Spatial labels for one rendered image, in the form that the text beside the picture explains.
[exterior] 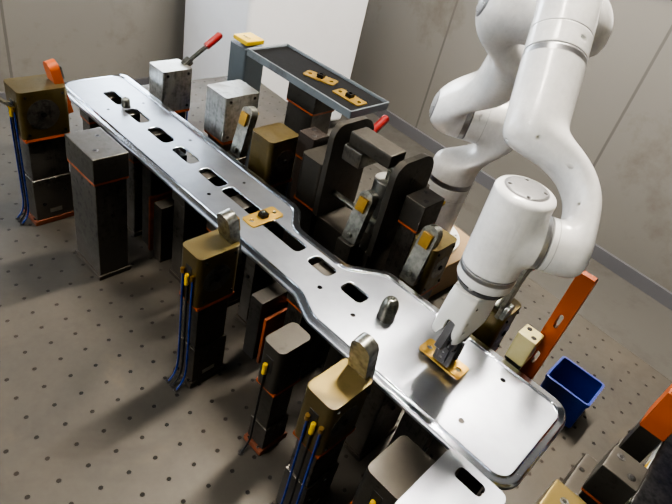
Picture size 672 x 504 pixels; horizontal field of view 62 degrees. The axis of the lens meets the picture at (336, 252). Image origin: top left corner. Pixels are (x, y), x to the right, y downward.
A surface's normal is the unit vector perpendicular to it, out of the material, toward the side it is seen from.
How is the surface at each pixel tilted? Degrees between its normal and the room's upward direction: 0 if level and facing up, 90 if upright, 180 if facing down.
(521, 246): 88
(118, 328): 0
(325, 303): 0
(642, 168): 90
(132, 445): 0
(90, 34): 90
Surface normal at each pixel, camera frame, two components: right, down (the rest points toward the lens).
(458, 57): -0.73, 0.29
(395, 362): 0.21, -0.77
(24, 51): 0.65, 0.58
